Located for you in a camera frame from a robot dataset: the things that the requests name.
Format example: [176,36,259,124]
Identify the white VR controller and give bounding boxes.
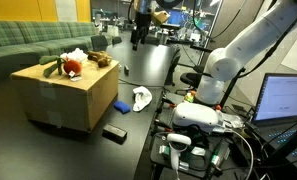
[166,133,192,174]

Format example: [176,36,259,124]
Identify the red plush with green leaves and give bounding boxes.
[38,54,84,83]

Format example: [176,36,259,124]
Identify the white plastic bag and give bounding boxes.
[60,47,89,64]

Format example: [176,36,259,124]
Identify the white VR headset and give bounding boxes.
[171,102,224,134]

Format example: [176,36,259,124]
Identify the thin black cable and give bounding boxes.
[118,79,165,89]

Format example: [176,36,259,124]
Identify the clear plastic bag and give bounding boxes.
[221,111,245,129]

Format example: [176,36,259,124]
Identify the green plaid sofa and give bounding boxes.
[0,20,101,83]

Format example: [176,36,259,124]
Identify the small yellow green bottle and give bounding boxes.
[183,90,196,104]

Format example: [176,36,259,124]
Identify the large cardboard box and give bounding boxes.
[10,53,120,133]

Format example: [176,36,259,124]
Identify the black handheld tool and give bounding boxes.
[204,139,231,179]

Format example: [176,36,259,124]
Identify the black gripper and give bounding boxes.
[130,11,153,52]

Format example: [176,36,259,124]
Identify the black rectangular block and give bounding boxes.
[102,123,128,142]

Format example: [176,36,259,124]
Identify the white towel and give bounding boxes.
[132,85,153,113]

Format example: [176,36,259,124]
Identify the open black laptop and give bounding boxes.
[246,72,297,159]

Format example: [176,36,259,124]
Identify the white cable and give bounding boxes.
[226,128,256,180]

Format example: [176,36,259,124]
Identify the black metal pole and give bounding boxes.
[220,68,246,108]

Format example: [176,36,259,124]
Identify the blue bean bag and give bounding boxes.
[113,100,132,115]

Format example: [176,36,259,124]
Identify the brown plush toy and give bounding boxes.
[87,50,113,69]

